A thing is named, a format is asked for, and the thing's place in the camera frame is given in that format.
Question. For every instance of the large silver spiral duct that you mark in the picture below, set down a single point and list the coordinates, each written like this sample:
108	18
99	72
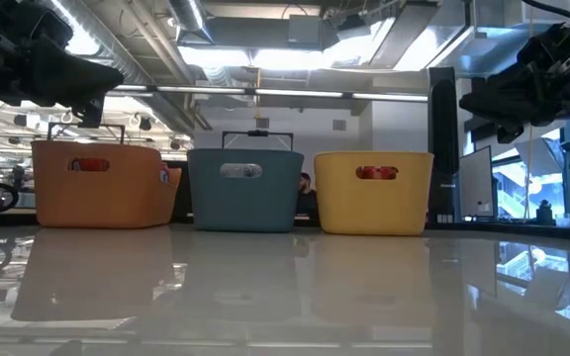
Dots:
166	109

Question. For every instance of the grey ceiling box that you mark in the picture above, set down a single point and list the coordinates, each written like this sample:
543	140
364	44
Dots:
305	32

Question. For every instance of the tall black column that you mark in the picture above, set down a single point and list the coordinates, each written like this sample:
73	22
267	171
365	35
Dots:
443	148

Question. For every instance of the white board panel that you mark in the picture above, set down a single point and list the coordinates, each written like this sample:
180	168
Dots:
478	183

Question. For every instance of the black aluminium table frame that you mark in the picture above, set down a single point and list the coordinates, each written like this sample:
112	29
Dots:
512	230

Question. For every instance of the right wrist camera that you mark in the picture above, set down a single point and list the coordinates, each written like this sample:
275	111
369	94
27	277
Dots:
509	133

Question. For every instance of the long ceiling light strip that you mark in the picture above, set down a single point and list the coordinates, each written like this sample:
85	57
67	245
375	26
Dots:
295	93

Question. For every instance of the black spot lamp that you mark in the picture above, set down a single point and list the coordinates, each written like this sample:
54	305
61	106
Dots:
145	123
175	145

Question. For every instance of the yellow plastic bin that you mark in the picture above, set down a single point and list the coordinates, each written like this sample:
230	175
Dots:
374	207

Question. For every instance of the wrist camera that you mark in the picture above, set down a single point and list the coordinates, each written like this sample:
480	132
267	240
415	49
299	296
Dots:
509	133
88	113

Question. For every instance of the small dark figurine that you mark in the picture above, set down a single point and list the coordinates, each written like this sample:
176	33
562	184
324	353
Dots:
543	212

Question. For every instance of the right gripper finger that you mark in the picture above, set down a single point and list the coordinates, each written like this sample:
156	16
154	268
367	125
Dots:
507	99

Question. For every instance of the short silver duct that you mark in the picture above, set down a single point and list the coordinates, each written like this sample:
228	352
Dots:
191	20

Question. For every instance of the person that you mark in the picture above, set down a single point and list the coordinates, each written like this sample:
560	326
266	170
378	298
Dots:
307	203

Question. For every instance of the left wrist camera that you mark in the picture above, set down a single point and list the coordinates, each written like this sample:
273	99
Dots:
88	113

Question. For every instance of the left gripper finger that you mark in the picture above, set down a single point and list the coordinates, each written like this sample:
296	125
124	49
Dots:
82	79

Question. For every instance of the white angled panel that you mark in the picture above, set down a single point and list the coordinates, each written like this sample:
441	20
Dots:
542	155

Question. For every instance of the grey wall vent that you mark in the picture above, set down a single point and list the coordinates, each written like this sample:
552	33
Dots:
339	125

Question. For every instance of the blue plastic bin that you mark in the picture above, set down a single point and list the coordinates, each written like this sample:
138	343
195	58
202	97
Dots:
245	203

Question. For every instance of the orange plastic bin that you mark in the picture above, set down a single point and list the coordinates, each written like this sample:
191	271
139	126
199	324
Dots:
97	203

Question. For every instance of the black metal frame stand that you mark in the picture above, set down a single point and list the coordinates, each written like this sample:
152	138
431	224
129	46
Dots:
257	133

